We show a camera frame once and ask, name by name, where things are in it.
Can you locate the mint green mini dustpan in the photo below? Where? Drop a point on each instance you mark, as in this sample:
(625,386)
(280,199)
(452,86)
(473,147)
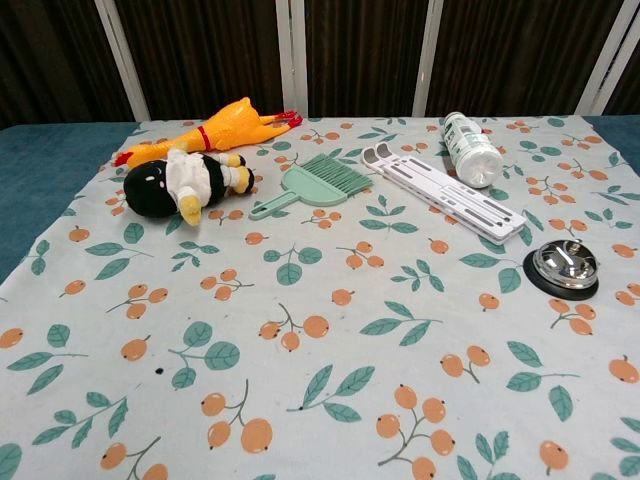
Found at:
(305,188)

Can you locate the mint green mini brush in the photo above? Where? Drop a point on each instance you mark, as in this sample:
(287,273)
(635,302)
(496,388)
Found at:
(335,172)

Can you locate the yellow rubber chicken toy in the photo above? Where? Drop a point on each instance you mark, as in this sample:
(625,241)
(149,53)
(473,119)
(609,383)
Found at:
(235,125)

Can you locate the white folding laptop stand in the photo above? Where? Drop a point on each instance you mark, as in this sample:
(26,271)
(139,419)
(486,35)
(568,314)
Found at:
(440,190)

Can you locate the white partition frame post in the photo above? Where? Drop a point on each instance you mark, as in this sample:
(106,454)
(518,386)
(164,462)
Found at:
(430,55)
(120,55)
(600,55)
(290,55)

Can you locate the black white penguin plush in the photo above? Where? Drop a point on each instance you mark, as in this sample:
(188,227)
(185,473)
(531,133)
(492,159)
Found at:
(150,190)

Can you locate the floral orange fruit tablecloth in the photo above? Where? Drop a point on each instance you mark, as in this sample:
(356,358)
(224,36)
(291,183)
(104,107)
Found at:
(320,280)

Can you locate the white plastic bottle green label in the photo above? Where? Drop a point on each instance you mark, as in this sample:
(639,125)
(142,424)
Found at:
(472,150)

